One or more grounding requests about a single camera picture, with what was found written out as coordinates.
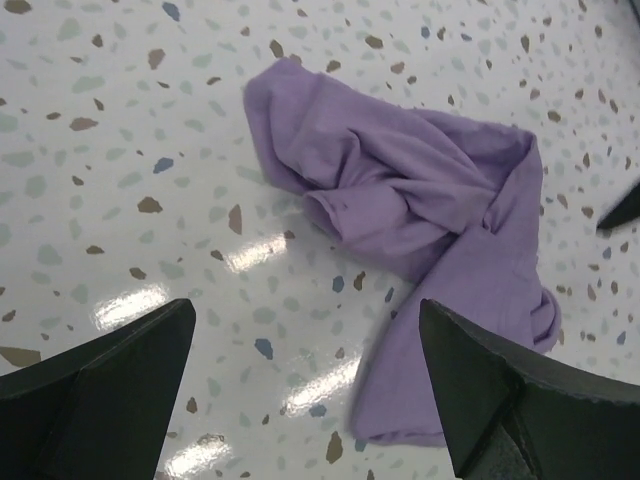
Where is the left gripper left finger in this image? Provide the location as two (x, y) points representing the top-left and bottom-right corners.
(1, 299), (196, 480)

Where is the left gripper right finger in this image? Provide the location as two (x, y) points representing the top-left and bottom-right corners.
(419, 300), (639, 480)

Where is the purple t shirt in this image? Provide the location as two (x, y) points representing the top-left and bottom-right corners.
(244, 59), (561, 447)

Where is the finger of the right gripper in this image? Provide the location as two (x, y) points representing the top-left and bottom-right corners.
(597, 187), (640, 231)

